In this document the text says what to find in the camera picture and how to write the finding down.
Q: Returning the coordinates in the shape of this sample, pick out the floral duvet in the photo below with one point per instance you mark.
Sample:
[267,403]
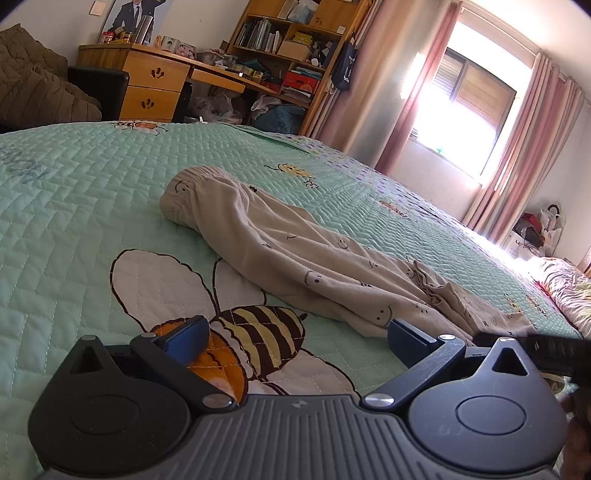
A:
[568,286]

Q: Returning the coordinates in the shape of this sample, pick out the blue cloth heap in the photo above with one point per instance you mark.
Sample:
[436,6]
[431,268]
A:
[281,117]

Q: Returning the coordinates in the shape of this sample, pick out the wall poster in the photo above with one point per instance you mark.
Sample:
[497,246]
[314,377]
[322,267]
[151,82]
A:
[129,18]

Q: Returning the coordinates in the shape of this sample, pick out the window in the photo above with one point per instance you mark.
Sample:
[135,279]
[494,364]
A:
[466,106]

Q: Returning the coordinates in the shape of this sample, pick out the beige printed pants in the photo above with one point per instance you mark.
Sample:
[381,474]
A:
[286,249]

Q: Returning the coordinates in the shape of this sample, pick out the wooden desk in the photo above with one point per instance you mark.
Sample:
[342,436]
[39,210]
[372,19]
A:
[152,74]

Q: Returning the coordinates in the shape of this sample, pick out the brown quilted blanket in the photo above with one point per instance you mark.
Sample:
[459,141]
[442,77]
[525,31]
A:
[37,87]

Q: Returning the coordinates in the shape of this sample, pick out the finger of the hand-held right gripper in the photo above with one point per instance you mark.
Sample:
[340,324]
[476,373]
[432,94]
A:
[558,353]

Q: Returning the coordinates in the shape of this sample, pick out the dark blue hanging bag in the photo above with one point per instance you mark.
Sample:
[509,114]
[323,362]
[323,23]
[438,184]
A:
[344,67]

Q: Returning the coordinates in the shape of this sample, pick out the green quilted bee bedspread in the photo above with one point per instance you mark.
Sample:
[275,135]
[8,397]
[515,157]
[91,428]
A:
[83,194]

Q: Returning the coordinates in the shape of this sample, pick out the wooden bookshelf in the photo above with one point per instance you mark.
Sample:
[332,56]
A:
[323,18]

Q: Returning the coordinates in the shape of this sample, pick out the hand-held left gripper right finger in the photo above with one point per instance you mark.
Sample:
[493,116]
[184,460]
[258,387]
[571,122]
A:
[408,341]

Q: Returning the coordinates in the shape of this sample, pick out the black chair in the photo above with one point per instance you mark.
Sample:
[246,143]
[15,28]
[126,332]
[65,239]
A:
[99,87]

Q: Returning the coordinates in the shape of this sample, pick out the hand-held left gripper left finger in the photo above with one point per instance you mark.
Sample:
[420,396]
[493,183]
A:
[187,339]

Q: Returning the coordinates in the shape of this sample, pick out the white plastic bag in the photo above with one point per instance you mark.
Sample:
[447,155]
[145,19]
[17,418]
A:
[553,228]

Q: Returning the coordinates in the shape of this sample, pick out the pink curtain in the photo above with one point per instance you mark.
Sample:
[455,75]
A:
[378,92]
[531,152]

